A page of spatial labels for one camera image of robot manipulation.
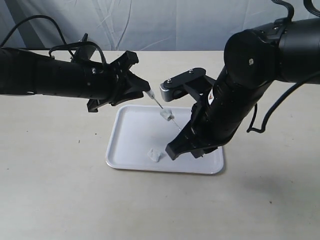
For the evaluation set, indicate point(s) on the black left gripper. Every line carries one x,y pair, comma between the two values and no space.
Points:
114,83

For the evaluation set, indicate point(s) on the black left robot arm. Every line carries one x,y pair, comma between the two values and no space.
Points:
26,73

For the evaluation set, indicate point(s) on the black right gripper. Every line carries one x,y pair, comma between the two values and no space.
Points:
201,136

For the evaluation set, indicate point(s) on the thin metal skewer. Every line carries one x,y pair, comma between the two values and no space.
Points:
161,107

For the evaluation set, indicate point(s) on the white rectangular plastic tray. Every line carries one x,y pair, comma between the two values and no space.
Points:
139,128

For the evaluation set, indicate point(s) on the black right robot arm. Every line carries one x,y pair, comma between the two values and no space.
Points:
253,58

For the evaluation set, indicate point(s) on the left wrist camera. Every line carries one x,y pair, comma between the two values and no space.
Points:
84,52

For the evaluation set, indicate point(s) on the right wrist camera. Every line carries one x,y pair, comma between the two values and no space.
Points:
193,82

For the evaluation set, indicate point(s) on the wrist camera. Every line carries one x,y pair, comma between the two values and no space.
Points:
193,82
84,52

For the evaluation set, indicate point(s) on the grey-blue backdrop cloth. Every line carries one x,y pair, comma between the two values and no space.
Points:
135,25

